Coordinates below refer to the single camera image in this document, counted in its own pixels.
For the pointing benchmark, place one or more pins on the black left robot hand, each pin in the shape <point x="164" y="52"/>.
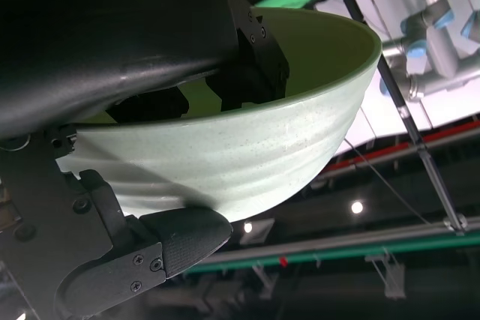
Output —
<point x="93" y="35"/>

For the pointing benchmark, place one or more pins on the pale green bowl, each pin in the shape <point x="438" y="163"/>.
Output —
<point x="262" y="155"/>

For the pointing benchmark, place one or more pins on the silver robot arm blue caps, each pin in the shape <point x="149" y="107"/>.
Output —
<point x="431" y="39"/>

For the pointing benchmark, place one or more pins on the round ceiling light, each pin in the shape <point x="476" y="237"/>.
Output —
<point x="247" y="227"/>
<point x="356" y="207"/>

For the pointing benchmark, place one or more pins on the green ceiling beam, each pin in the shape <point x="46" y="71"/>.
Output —
<point x="337" y="250"/>

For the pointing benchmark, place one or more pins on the black metal pole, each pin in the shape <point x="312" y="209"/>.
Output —
<point x="413" y="129"/>

